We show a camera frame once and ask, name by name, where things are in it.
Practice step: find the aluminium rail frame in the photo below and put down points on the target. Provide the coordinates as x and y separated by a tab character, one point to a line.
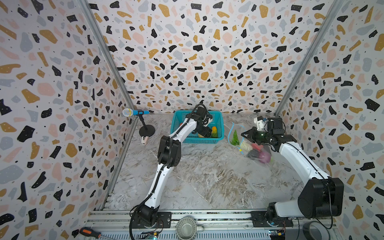
218	224

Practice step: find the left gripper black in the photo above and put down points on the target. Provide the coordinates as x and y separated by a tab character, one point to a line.
207	132

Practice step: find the blue microphone on stand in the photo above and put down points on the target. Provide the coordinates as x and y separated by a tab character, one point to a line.
145	130

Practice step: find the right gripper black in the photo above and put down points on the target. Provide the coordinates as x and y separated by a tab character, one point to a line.
252	136

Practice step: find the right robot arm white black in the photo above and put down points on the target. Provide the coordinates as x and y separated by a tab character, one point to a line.
322	195

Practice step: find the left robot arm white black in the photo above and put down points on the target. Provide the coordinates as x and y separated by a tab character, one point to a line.
169	156

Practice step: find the teal plastic basket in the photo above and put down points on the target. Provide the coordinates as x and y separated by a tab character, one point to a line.
185	133

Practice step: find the red toy pepper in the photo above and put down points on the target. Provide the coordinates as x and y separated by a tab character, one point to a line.
257	147

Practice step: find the green toy leaf vegetable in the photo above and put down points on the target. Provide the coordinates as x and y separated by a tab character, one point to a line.
235	139

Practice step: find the yellow green toy mango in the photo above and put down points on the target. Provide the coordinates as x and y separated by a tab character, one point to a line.
214	133

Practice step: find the purple toy onion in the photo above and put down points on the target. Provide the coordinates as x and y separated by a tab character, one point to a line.
265	157

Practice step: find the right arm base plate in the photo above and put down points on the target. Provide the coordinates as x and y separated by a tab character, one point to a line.
265	219

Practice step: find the grey tape roll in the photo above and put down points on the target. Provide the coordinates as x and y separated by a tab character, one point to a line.
315	231

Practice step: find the orange handled screwdriver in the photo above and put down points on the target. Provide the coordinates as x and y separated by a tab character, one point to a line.
88	232

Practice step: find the clear zip top bag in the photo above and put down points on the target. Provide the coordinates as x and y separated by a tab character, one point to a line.
240	129

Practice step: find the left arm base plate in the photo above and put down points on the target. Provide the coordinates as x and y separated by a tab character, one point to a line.
160	220

